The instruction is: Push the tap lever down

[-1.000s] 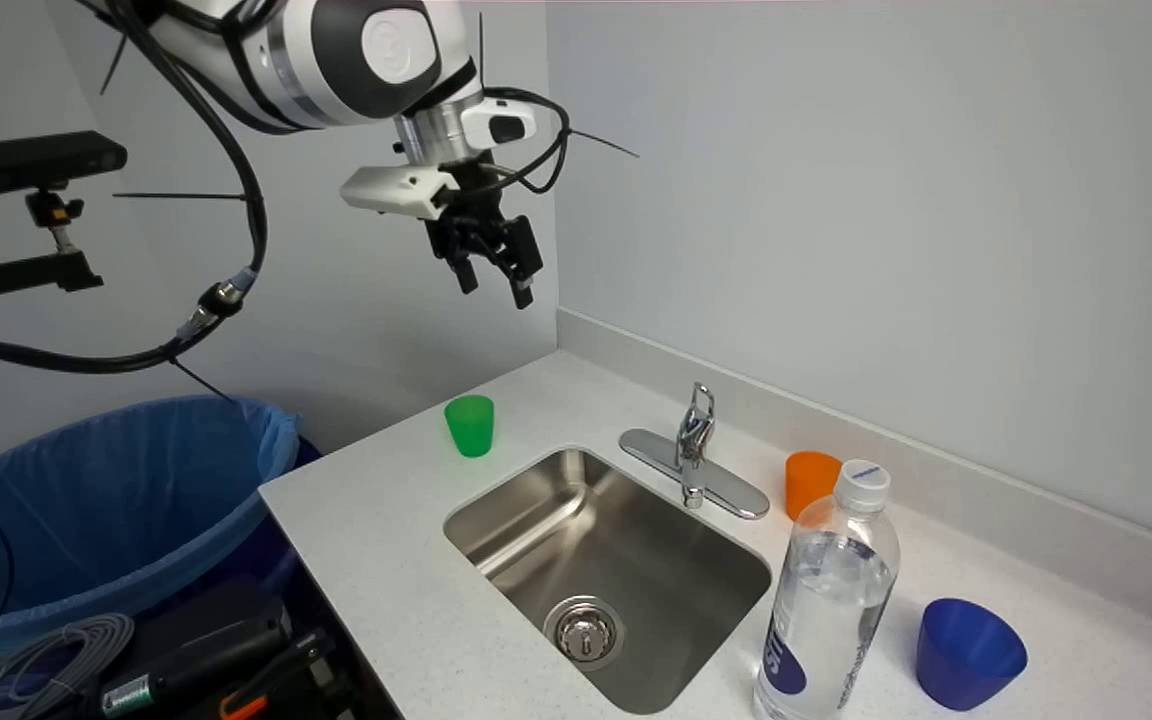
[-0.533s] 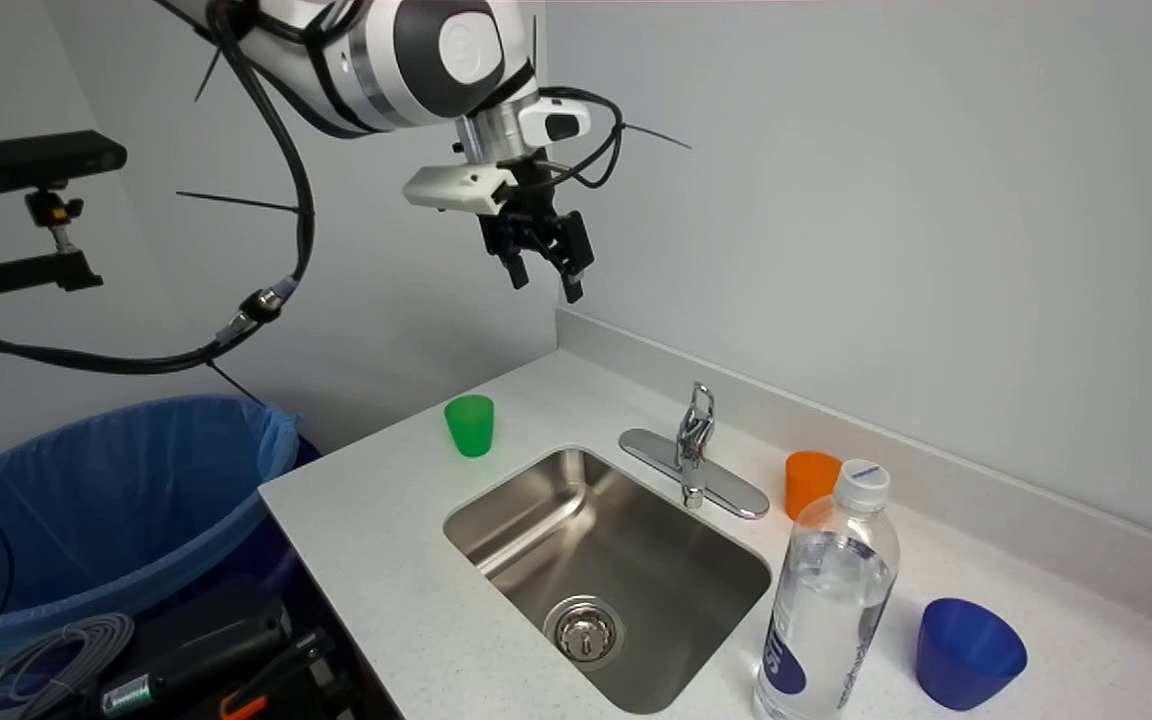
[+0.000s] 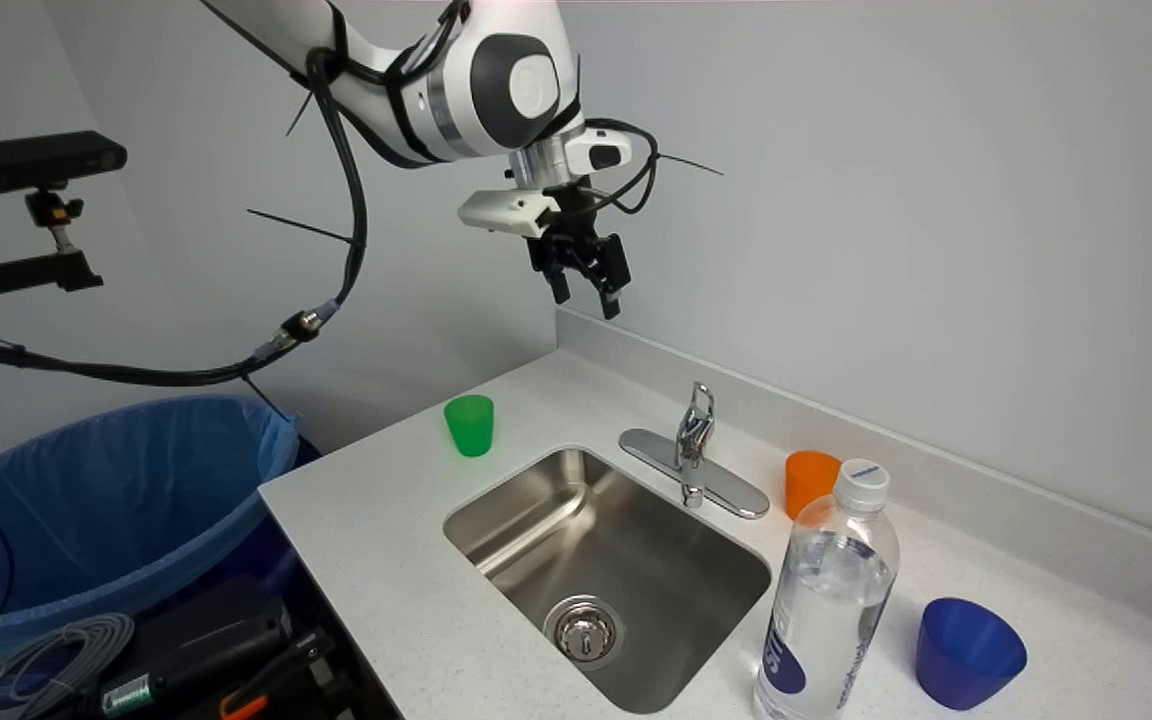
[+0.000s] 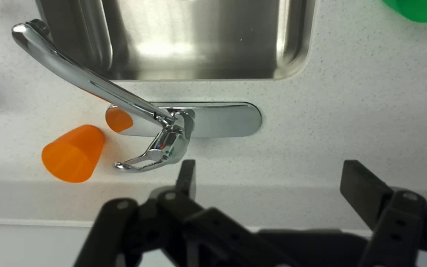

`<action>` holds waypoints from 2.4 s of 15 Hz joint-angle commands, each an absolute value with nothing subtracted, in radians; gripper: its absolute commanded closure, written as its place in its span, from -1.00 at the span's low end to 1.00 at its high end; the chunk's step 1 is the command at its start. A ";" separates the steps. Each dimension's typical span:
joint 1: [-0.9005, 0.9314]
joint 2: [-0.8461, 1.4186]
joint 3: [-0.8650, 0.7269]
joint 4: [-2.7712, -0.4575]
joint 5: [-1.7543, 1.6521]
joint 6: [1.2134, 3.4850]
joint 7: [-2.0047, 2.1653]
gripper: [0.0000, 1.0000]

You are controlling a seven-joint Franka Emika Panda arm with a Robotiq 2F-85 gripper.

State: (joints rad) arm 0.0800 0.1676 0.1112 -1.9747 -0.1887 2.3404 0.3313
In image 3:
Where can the stainless steel sink basin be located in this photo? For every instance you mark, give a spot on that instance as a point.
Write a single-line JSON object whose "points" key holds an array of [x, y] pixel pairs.
{"points": [[630, 585]]}

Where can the black equipment box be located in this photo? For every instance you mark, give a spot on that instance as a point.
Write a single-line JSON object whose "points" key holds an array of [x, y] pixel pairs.
{"points": [[228, 655]]}

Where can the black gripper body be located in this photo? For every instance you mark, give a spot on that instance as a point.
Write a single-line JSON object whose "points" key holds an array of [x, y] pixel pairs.
{"points": [[573, 220]]}

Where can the bin with blue bag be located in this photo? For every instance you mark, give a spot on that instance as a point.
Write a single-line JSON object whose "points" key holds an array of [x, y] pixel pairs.
{"points": [[109, 505]]}

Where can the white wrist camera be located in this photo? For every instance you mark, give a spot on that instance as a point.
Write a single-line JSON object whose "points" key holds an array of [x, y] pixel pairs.
{"points": [[510, 211]]}

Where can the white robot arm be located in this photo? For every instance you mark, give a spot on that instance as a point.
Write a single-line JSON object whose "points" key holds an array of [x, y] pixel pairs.
{"points": [[471, 80]]}

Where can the green plastic cup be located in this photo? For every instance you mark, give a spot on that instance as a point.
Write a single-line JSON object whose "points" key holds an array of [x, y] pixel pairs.
{"points": [[471, 425]]}

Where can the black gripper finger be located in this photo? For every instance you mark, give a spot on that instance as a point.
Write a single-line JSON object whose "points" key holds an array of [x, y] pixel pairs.
{"points": [[556, 272], [608, 272]]}

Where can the blue plastic cup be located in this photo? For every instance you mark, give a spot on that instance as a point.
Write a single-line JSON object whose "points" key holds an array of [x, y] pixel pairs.
{"points": [[968, 655]]}

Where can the chrome tap lever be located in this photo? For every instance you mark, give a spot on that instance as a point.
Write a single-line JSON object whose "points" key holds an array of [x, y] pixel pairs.
{"points": [[701, 405]]}

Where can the black camera on stand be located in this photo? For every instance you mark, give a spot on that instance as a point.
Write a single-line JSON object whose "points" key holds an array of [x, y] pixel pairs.
{"points": [[19, 166]]}

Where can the metal sink drain strainer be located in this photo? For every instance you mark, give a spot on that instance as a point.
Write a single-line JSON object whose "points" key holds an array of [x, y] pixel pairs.
{"points": [[583, 628]]}

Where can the clear plastic water bottle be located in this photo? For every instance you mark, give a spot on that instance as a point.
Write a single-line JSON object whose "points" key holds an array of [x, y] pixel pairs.
{"points": [[820, 603]]}

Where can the orange plastic cup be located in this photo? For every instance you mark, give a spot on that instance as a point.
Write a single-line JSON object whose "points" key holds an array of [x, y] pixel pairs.
{"points": [[808, 483]]}

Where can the chrome faucet with base plate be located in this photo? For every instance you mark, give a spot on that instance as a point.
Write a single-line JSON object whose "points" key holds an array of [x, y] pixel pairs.
{"points": [[716, 486]]}

